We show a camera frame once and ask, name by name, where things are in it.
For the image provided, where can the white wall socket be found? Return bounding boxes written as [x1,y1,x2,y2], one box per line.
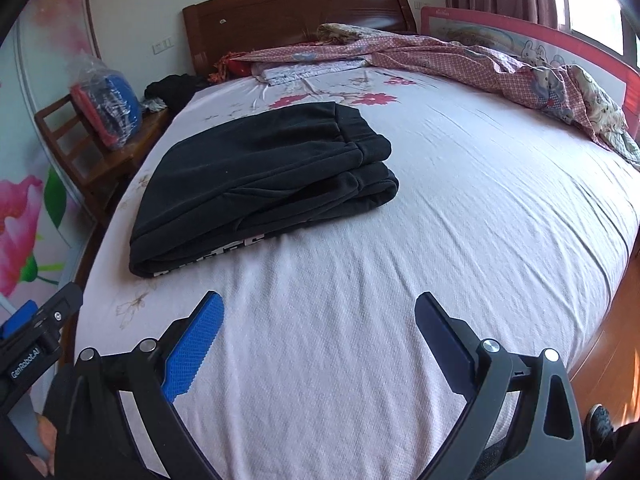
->
[152,37,174,55]

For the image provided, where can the white floral bed sheet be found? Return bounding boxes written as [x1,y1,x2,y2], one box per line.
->
[76,68,639,479]

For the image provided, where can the black shoe on floor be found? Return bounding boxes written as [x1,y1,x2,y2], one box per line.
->
[582,404,615,463]

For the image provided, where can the pink patterned quilt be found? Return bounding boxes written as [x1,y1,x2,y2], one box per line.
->
[219,23,639,168]

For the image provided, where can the wooden bedside chair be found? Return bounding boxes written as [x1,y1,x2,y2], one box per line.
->
[34,93,174,229]

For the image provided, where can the plastic bag of clothes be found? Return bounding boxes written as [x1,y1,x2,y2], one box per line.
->
[70,53,142,151]

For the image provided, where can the person's left hand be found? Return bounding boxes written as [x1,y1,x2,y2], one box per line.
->
[26,412,58,477]

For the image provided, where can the black clothes by bed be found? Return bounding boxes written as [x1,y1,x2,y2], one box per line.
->
[144,74,210,116]

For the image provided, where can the pink bed guard rail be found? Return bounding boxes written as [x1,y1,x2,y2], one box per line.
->
[420,6,639,136]

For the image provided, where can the black pants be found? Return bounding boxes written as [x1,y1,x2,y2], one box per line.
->
[129,102,399,278]

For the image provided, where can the floral sliding wardrobe door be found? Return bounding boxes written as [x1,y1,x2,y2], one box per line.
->
[1,0,96,318]

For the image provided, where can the dark wooden headboard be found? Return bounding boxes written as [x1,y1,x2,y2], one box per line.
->
[182,0,418,76]

